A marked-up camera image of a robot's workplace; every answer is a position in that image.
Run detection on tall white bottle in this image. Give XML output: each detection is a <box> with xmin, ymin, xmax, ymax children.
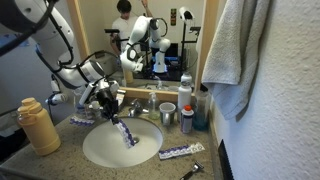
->
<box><xmin>177</xmin><ymin>80</ymin><xmax>193</xmax><ymax>123</ymax></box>

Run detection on blue wall poster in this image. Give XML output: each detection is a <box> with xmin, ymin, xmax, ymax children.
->
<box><xmin>0</xmin><ymin>32</ymin><xmax>31</xmax><ymax>48</ymax></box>

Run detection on small white capped bottle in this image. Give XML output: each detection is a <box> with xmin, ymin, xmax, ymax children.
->
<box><xmin>88</xmin><ymin>100</ymin><xmax>103</xmax><ymax>119</ymax></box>

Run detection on black handle razor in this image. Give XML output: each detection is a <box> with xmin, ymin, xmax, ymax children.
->
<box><xmin>179</xmin><ymin>160</ymin><xmax>205</xmax><ymax>180</ymax></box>

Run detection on white wall hair dryer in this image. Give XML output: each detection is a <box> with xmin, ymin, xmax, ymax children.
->
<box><xmin>45</xmin><ymin>74</ymin><xmax>68</xmax><ymax>106</ymax></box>

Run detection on cream yellow water bottle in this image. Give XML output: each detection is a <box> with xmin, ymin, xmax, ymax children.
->
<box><xmin>16</xmin><ymin>97</ymin><xmax>62</xmax><ymax>157</ymax></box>

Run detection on chrome faucet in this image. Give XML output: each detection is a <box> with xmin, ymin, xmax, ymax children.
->
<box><xmin>127</xmin><ymin>98</ymin><xmax>150</xmax><ymax>118</ymax></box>

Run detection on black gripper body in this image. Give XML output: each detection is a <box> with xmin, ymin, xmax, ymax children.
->
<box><xmin>95</xmin><ymin>87</ymin><xmax>120</xmax><ymax>118</ymax></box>

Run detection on white blue toothpaste tube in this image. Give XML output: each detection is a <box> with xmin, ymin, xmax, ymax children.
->
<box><xmin>115</xmin><ymin>89</ymin><xmax>127</xmax><ymax>106</ymax></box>

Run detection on shaving can with orange cap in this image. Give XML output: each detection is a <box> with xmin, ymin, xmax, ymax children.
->
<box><xmin>180</xmin><ymin>104</ymin><xmax>195</xmax><ymax>135</ymax></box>

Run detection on clear soap dispenser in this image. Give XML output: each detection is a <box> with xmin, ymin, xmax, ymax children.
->
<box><xmin>148</xmin><ymin>91</ymin><xmax>161</xmax><ymax>121</ymax></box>

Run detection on blue mouthwash bottle black cap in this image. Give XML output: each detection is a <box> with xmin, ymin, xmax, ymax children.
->
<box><xmin>192</xmin><ymin>89</ymin><xmax>211</xmax><ymax>132</ymax></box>

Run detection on grey towel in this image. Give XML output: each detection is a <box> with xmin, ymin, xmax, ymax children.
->
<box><xmin>200</xmin><ymin>0</ymin><xmax>272</xmax><ymax>121</ymax></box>

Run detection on black comb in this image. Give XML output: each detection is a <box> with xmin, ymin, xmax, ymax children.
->
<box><xmin>217</xmin><ymin>139</ymin><xmax>235</xmax><ymax>180</ymax></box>

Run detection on white oval sink basin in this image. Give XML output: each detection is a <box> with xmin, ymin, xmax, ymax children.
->
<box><xmin>82</xmin><ymin>116</ymin><xmax>164</xmax><ymax>169</ymax></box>

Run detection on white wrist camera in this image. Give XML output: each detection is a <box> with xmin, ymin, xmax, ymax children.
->
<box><xmin>78</xmin><ymin>81</ymin><xmax>98</xmax><ymax>108</ymax></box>

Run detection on wood framed mirror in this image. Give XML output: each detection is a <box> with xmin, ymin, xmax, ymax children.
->
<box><xmin>66</xmin><ymin>0</ymin><xmax>221</xmax><ymax>103</ymax></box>

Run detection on blue round jar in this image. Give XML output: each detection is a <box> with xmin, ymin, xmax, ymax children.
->
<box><xmin>75</xmin><ymin>99</ymin><xmax>88</xmax><ymax>114</ymax></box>

